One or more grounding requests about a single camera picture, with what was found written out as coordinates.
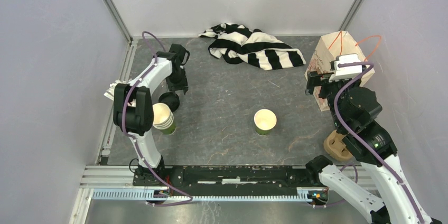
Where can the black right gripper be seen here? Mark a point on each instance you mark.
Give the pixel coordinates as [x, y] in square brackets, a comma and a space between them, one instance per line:
[314, 78]

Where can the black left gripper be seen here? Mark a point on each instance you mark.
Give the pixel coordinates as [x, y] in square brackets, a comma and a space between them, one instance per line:
[183, 85]

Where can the black plastic cup lid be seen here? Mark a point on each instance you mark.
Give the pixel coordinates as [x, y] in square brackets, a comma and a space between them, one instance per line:
[171, 99]

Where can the green paper coffee cup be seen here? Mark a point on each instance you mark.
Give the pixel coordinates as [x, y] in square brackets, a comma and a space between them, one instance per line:
[265, 120]

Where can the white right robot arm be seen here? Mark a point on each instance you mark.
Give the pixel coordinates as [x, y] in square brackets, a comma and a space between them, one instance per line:
[354, 110]

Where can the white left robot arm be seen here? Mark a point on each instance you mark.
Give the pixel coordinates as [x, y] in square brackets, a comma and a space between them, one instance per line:
[148, 102]

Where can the brown paper takeout bag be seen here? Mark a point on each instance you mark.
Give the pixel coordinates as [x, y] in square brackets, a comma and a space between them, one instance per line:
[333, 45]

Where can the stack of green paper cups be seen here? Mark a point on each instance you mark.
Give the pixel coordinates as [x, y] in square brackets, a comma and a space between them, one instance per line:
[163, 119]

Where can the white wrapped straw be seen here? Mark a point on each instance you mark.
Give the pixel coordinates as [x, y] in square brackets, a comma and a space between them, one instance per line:
[110, 91]

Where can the brown pulp cup carrier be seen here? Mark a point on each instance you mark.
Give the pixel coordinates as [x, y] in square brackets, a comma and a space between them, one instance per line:
[336, 148]

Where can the black white striped cloth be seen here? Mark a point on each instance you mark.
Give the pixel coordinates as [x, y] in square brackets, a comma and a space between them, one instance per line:
[237, 44]

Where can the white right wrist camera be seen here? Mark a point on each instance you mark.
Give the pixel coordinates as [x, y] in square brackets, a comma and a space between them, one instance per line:
[349, 72]

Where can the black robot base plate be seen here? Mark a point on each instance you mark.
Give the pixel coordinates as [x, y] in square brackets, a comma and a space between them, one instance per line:
[226, 180]

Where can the white slotted cable duct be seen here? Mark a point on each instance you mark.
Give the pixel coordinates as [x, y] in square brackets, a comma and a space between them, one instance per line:
[153, 195]

